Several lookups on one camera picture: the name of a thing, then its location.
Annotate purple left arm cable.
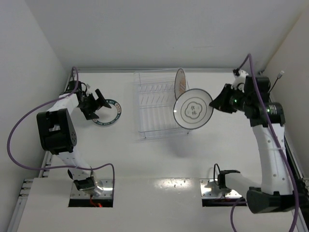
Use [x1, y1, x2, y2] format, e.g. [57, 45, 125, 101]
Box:
[7, 66, 115, 201]

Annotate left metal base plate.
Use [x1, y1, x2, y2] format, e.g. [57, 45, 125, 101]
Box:
[70, 179, 113, 199]

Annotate white connector cable on wall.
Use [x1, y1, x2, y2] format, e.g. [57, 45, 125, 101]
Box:
[269, 70, 285, 94]

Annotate orange sunburst plate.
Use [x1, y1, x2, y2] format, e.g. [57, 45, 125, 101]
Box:
[174, 68, 186, 99]

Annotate metal base plate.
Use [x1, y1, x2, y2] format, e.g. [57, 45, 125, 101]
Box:
[70, 179, 113, 199]
[199, 178, 242, 200]

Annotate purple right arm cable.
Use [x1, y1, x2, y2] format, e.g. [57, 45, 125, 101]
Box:
[229, 53, 300, 232]

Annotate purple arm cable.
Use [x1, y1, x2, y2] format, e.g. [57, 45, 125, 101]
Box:
[229, 53, 300, 232]
[7, 66, 115, 201]

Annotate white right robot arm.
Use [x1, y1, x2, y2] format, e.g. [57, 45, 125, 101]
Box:
[210, 68, 295, 214]

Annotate clear wire dish rack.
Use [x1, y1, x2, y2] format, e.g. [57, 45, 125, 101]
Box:
[133, 68, 191, 139]

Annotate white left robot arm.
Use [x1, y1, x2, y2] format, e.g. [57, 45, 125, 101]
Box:
[36, 81, 111, 197]

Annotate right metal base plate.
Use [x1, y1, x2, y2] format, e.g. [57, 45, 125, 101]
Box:
[199, 178, 242, 200]

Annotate green rimmed white plate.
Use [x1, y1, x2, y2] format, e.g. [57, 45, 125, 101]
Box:
[92, 99, 122, 127]

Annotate black rimmed white plate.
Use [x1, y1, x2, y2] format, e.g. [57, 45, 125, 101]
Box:
[173, 88, 213, 130]

